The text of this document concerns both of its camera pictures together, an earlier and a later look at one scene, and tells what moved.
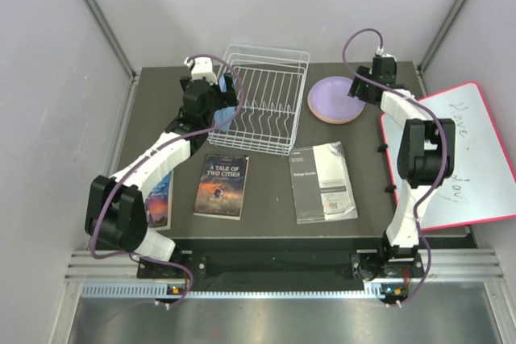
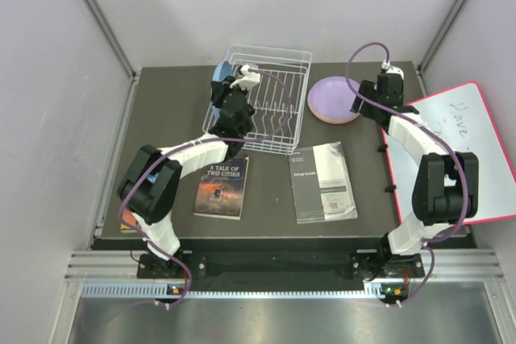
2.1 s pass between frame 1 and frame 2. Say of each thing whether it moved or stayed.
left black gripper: moved
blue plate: moved
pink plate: stayed
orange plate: stayed
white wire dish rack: stayed
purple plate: stayed
